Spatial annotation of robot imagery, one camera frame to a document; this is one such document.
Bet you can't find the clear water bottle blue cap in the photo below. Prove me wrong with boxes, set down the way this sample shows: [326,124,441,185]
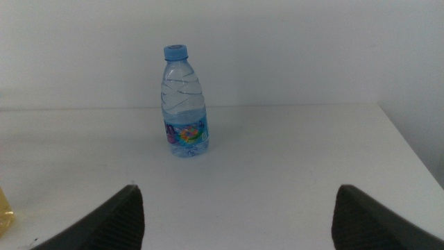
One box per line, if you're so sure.
[160,44,210,158]

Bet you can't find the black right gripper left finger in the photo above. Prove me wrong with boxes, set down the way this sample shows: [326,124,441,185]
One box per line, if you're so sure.
[29,184,146,250]

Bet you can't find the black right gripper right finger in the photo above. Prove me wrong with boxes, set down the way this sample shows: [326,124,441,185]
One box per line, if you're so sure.
[331,184,444,250]

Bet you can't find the yellow tea bottle green cap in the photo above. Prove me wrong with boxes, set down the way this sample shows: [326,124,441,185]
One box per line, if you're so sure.
[0,185,16,239]

